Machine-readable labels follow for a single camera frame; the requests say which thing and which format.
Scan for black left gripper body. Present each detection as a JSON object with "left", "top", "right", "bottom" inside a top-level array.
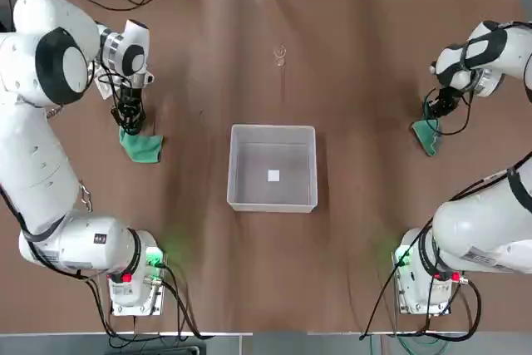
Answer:
[{"left": 114, "top": 85, "right": 145, "bottom": 117}]

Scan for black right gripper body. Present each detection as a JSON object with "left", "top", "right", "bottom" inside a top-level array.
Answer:
[{"left": 434, "top": 87, "right": 461, "bottom": 117}]

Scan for green and grey cloth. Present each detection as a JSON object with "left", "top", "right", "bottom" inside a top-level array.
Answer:
[{"left": 411, "top": 116, "right": 445, "bottom": 158}]

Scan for clear glass test tube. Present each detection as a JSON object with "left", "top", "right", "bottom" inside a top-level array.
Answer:
[{"left": 273, "top": 42, "right": 288, "bottom": 68}]

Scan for white plastic box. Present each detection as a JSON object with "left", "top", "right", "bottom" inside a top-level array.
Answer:
[{"left": 226, "top": 123, "right": 320, "bottom": 214}]

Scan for metal crucible tongs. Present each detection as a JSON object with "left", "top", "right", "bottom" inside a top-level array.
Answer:
[{"left": 77, "top": 182, "right": 93, "bottom": 211}]

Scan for black cable bundle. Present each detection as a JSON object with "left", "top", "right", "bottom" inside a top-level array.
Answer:
[
  {"left": 359, "top": 261, "right": 483, "bottom": 342},
  {"left": 82, "top": 263, "right": 215, "bottom": 342}
]

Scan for green cable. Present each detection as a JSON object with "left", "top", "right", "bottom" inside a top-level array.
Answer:
[{"left": 397, "top": 328, "right": 448, "bottom": 355}]

